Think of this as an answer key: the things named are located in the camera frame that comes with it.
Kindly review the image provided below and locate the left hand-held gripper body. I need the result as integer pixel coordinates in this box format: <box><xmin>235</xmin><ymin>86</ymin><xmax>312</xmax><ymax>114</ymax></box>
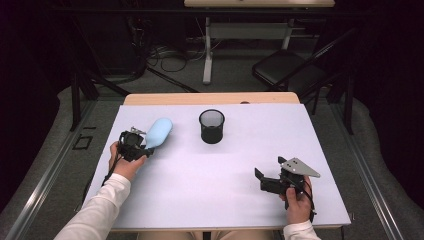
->
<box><xmin>118</xmin><ymin>126</ymin><xmax>153</xmax><ymax>163</ymax></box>

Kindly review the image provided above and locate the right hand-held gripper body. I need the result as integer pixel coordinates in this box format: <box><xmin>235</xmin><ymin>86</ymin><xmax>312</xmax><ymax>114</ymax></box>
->
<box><xmin>259</xmin><ymin>157</ymin><xmax>322</xmax><ymax>211</ymax></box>

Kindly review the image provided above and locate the black mesh pen cup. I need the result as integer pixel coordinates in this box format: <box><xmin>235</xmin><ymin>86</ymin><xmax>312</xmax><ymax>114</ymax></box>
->
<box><xmin>198</xmin><ymin>109</ymin><xmax>226</xmax><ymax>145</ymax></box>

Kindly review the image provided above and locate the person's left hand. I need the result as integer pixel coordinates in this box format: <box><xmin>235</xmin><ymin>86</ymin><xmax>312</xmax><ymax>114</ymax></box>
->
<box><xmin>108</xmin><ymin>141</ymin><xmax>148</xmax><ymax>183</ymax></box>

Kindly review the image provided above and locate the black metal stand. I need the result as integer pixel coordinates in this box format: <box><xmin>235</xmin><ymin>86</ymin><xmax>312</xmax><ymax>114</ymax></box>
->
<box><xmin>69</xmin><ymin>16</ymin><xmax>131</xmax><ymax>132</ymax></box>
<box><xmin>344</xmin><ymin>71</ymin><xmax>355</xmax><ymax>135</ymax></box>

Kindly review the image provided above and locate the wooden table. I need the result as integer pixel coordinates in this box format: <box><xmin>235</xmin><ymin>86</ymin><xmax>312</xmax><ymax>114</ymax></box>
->
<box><xmin>109</xmin><ymin>92</ymin><xmax>344</xmax><ymax>233</ymax></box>

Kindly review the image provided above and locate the black floor bar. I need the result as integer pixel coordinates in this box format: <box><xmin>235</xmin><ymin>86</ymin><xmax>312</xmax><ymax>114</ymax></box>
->
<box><xmin>146</xmin><ymin>66</ymin><xmax>200</xmax><ymax>94</ymax></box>

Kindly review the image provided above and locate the black folding chair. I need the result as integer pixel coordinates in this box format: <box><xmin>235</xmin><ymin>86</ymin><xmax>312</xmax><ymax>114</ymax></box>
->
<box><xmin>251</xmin><ymin>28</ymin><xmax>359</xmax><ymax>116</ymax></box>

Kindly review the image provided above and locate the white-legged background desk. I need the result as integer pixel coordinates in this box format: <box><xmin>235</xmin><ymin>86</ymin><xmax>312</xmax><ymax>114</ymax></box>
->
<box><xmin>183</xmin><ymin>0</ymin><xmax>336</xmax><ymax>85</ymax></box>

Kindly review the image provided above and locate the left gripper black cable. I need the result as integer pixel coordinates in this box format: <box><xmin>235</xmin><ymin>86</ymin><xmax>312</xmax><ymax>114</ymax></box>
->
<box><xmin>101</xmin><ymin>154</ymin><xmax>123</xmax><ymax>186</ymax></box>

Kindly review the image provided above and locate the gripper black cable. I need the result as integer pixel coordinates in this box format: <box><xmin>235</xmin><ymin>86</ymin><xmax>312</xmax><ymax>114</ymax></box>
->
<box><xmin>293</xmin><ymin>179</ymin><xmax>317</xmax><ymax>223</ymax></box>
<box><xmin>101</xmin><ymin>154</ymin><xmax>123</xmax><ymax>186</ymax></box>

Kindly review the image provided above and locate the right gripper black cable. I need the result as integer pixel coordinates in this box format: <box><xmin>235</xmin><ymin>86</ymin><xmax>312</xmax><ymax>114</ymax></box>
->
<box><xmin>293</xmin><ymin>179</ymin><xmax>317</xmax><ymax>223</ymax></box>

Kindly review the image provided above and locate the metal floor rail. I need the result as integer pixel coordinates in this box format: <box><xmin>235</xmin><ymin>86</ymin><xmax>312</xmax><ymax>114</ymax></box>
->
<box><xmin>4</xmin><ymin>101</ymin><xmax>98</xmax><ymax>240</ymax></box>
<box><xmin>328</xmin><ymin>99</ymin><xmax>406</xmax><ymax>240</ymax></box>

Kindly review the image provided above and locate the bundle of floor cables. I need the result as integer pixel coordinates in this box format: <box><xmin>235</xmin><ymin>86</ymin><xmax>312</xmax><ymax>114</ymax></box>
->
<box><xmin>146</xmin><ymin>44</ymin><xmax>208</xmax><ymax>73</ymax></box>

